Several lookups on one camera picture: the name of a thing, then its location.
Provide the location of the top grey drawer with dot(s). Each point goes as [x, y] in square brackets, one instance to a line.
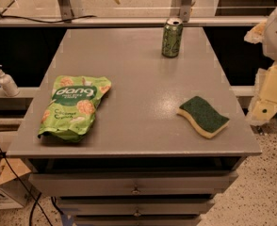
[133, 184]

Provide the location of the grey drawer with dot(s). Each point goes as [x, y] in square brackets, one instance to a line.
[133, 184]
[136, 206]
[138, 221]

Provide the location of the grey metal shelf rail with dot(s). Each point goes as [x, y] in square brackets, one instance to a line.
[11, 21]

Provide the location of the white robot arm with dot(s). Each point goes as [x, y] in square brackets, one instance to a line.
[263, 105]

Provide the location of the middle grey drawer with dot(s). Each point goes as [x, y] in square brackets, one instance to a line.
[136, 206]

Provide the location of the green and yellow sponge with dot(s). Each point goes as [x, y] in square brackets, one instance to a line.
[203, 117]

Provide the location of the green dang snack bag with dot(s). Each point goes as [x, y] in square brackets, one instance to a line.
[71, 111]

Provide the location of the cardboard box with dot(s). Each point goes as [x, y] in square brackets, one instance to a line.
[14, 185]

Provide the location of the green soda can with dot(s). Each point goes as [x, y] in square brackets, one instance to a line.
[172, 35]

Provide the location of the white pump soap bottle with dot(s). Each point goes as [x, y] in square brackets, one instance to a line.
[7, 84]

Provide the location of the bottom grey drawer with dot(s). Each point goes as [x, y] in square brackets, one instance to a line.
[138, 221]

